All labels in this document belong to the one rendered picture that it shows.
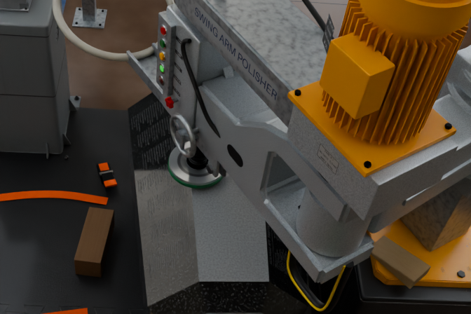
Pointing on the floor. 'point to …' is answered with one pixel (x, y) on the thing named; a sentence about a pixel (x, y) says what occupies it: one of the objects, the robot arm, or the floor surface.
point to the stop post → (89, 4)
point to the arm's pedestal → (34, 76)
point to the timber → (94, 242)
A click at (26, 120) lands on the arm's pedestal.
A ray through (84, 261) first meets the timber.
